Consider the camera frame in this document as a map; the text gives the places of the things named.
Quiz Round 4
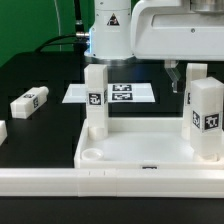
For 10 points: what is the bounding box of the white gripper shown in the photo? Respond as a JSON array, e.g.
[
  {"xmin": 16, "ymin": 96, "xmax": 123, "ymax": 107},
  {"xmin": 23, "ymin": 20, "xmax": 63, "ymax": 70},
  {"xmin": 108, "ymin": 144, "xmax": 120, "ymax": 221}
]
[{"xmin": 131, "ymin": 0, "xmax": 224, "ymax": 93}]

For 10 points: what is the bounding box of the white desk top tray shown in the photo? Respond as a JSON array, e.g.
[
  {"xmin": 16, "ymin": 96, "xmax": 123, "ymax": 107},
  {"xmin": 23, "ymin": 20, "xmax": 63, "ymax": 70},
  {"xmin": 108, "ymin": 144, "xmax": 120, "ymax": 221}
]
[{"xmin": 74, "ymin": 117, "xmax": 224, "ymax": 170}]

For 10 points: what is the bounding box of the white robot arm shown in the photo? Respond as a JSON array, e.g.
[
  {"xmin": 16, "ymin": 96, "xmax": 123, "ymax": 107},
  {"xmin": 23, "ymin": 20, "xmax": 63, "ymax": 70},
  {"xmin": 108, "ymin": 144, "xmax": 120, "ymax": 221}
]
[{"xmin": 85, "ymin": 0, "xmax": 224, "ymax": 92}]

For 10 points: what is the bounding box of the white block left edge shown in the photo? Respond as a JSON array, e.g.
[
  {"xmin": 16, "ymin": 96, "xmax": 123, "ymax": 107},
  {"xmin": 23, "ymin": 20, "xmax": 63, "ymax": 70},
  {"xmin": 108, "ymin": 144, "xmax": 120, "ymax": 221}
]
[{"xmin": 0, "ymin": 120, "xmax": 7, "ymax": 146}]

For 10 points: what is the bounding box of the white marker base plate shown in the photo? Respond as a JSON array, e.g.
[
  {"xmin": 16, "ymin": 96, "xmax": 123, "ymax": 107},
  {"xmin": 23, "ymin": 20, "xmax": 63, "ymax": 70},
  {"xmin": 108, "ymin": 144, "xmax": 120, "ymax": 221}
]
[{"xmin": 63, "ymin": 83, "xmax": 155, "ymax": 103}]

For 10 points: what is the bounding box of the white front rail fence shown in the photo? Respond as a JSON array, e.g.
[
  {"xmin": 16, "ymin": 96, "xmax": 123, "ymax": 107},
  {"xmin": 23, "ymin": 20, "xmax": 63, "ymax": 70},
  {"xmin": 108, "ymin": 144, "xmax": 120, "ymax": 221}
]
[{"xmin": 0, "ymin": 168, "xmax": 224, "ymax": 198}]

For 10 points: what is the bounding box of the black cable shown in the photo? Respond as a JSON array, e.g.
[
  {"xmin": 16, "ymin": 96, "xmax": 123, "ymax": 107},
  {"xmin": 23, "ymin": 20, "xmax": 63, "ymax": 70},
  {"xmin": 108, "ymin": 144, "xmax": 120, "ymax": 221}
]
[{"xmin": 34, "ymin": 31, "xmax": 90, "ymax": 54}]

